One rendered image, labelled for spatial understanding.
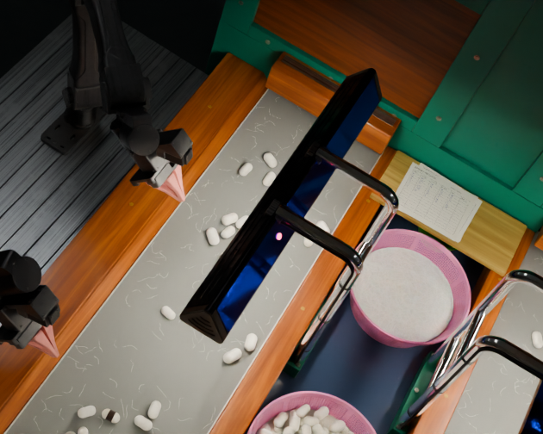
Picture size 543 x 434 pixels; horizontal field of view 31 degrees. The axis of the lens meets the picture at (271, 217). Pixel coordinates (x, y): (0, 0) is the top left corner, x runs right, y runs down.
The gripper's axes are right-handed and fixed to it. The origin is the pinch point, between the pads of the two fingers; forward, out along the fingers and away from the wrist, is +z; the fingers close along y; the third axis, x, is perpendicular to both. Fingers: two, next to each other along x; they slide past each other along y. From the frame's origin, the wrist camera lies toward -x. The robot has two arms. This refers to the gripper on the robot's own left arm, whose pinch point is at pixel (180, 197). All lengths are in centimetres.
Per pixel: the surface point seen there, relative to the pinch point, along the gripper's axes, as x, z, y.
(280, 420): -16.7, 36.3, -23.6
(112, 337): 6.2, 10.1, -27.0
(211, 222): 4.8, 12.1, 6.0
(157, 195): 10.6, 1.4, 3.3
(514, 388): -41, 65, 10
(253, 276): -31.6, 1.9, -19.9
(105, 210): 14.6, -3.4, -6.0
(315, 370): -12.2, 41.7, -7.3
